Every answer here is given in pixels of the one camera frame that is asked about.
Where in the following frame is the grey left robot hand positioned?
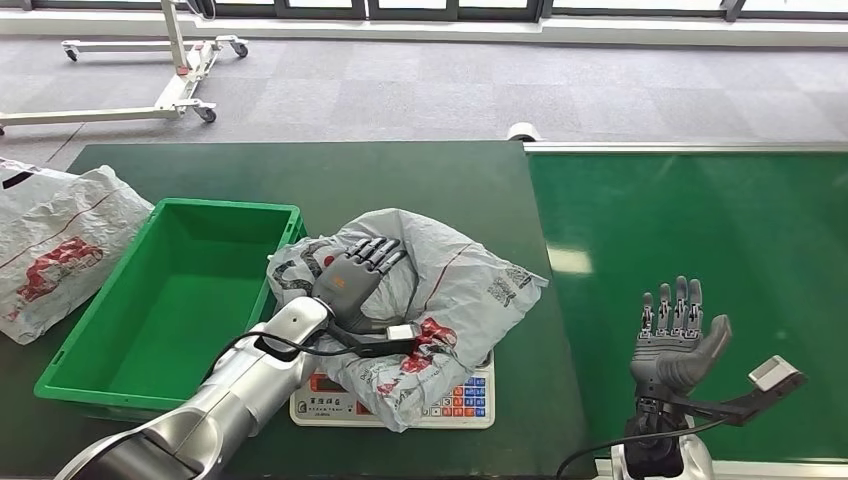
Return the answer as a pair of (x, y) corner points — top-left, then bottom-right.
(311, 237), (409, 333)

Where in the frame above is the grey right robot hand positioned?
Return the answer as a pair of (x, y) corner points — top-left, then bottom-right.
(629, 276), (733, 399)

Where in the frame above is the grey plastic mailer package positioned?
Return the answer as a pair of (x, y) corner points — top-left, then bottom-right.
(266, 208), (550, 433)

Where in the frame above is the white red-print plastic package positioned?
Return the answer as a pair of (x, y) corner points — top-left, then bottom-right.
(0, 157), (155, 346)

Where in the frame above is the white electronic weighing scale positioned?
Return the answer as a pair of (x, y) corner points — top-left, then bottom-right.
(289, 351), (497, 431)

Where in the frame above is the green plastic crate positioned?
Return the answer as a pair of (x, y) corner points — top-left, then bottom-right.
(34, 197), (308, 422)

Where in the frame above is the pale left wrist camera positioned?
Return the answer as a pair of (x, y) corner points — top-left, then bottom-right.
(357, 322), (423, 359)

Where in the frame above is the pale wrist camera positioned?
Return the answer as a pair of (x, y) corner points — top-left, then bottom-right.
(357, 322), (423, 359)
(665, 355), (808, 427)

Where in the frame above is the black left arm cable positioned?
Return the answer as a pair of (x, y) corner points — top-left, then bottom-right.
(201, 317), (399, 386)

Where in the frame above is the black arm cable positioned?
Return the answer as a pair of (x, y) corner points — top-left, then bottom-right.
(201, 317), (399, 386)
(556, 417), (730, 480)

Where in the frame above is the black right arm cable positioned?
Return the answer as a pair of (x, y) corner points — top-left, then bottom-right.
(556, 417), (730, 480)

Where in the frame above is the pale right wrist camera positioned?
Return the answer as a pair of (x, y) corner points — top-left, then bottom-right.
(665, 355), (808, 427)

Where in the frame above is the aluminium conveyor side rail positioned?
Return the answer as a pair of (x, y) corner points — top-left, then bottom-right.
(523, 140), (848, 155)
(592, 458), (848, 480)

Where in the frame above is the white wheeled metal frame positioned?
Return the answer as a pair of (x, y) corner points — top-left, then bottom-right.
(0, 0), (250, 137)

